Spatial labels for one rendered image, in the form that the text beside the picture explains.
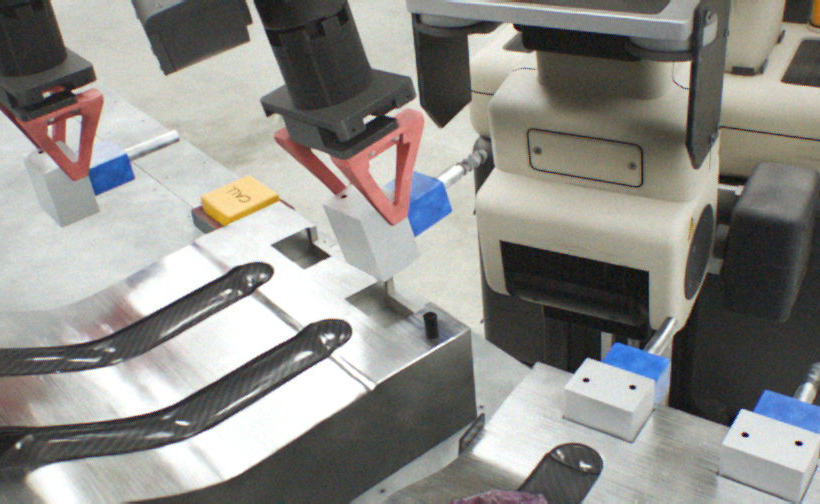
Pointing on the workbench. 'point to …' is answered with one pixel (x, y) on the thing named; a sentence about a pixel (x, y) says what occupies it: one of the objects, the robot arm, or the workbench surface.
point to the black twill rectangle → (471, 433)
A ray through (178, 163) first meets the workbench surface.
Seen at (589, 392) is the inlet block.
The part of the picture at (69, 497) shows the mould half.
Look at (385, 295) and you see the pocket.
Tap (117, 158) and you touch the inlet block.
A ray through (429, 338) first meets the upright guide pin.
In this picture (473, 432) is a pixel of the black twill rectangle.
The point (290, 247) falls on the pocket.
